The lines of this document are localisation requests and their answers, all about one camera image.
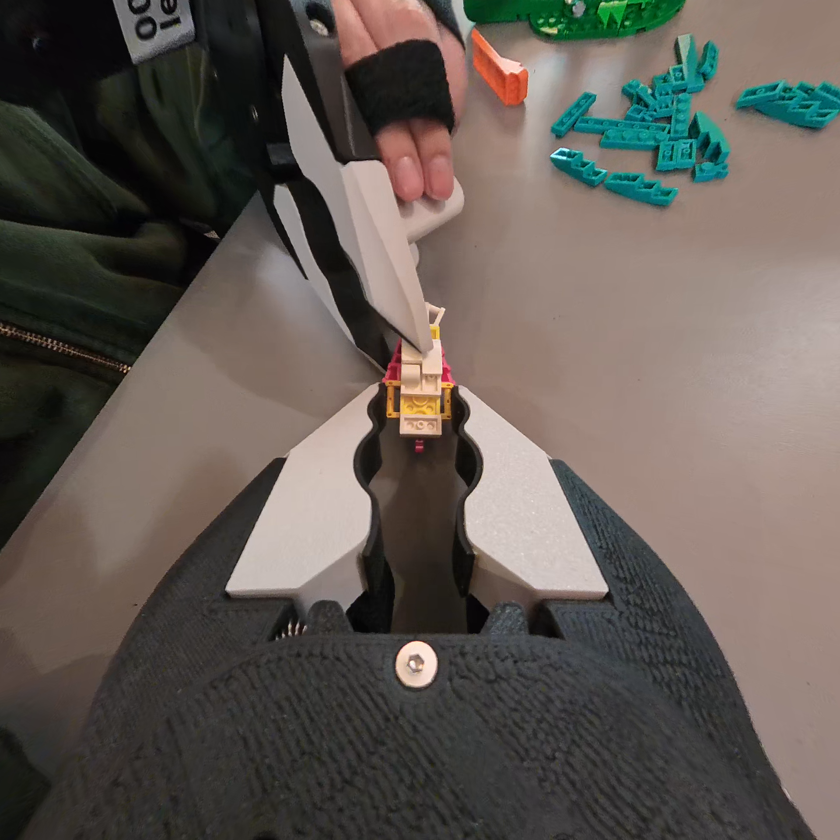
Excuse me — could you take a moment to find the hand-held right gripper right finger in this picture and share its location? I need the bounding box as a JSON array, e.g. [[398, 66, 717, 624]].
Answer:
[[451, 385, 609, 602]]

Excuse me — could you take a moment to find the pile of teal lego pieces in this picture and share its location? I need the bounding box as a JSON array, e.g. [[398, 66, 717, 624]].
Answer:
[[550, 33, 731, 208]]

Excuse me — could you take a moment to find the green lego flower model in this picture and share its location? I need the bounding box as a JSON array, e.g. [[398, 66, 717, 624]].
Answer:
[[462, 0, 687, 42]]

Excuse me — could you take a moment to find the row of teal lego wedges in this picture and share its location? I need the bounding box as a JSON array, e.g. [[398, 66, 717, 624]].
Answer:
[[735, 79, 840, 130]]

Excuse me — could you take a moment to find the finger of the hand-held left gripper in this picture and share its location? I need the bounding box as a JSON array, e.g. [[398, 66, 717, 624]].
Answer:
[[282, 54, 435, 357], [271, 182, 395, 371]]

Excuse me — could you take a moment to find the person's left forearm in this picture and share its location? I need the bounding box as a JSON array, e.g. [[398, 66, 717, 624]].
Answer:
[[420, 0, 468, 50]]

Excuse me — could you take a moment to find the person's left hand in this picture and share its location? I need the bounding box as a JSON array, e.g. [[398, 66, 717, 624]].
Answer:
[[331, 0, 470, 202]]

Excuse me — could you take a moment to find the small yellow white lego assembly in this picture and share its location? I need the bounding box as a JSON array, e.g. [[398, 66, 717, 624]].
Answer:
[[382, 304, 458, 455]]

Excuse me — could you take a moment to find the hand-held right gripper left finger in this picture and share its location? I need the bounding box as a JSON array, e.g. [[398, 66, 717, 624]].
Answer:
[[225, 382, 398, 601]]

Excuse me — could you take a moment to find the orange brick separator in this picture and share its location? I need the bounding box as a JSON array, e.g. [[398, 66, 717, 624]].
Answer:
[[471, 28, 530, 107]]

